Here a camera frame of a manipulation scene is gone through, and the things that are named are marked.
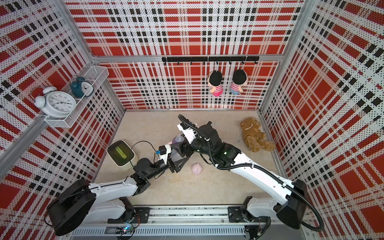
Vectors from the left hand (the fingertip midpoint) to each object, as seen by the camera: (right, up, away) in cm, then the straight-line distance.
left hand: (186, 151), depth 74 cm
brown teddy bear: (+41, +6, +20) cm, 46 cm away
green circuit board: (-27, -36, -5) cm, 45 cm away
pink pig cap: (+5, -12, +10) cm, 17 cm away
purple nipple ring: (-2, +7, -11) cm, 13 cm away
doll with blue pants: (+32, +43, +19) cm, 57 cm away
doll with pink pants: (+16, +42, +21) cm, 50 cm away
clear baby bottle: (-5, -2, -4) cm, 7 cm away
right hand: (-2, +6, -8) cm, 10 cm away
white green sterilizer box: (-40, -6, +15) cm, 43 cm away
